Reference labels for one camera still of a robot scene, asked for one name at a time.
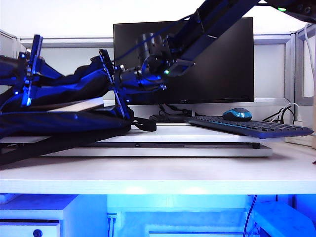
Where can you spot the black blue backpack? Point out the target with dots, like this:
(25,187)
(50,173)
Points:
(61,121)

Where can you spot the black blue keyboard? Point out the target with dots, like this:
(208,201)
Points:
(261,128)

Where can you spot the black computer monitor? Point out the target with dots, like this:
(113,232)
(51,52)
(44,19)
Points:
(222,74)

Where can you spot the white box under desk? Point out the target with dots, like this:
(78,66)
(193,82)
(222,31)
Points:
(281,219)

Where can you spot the black round drawer knob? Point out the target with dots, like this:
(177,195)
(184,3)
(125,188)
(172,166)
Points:
(37,233)

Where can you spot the white raised desk board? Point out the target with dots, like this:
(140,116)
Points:
(185,135)

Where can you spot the grey side partition panel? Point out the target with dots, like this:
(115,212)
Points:
(7,44)
(300,74)

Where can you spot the white drawer cabinet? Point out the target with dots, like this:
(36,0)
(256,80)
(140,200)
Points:
(81,217)

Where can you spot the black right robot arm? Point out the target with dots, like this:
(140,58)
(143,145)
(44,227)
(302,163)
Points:
(217,22)

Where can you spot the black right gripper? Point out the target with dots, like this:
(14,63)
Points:
(123,76)

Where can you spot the wide grey partition panel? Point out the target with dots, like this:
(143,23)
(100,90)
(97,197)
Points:
(74,54)

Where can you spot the pink cover book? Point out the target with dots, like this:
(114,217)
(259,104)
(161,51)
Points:
(81,105)

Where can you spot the blue black computer mouse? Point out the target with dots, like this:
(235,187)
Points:
(235,114)

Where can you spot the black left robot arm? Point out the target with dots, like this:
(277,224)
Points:
(8,71)

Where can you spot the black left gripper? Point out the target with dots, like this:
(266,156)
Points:
(28,71)

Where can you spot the white power plug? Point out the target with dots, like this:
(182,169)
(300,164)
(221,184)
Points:
(298,123)

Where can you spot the white base board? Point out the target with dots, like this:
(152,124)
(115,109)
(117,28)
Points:
(172,153)

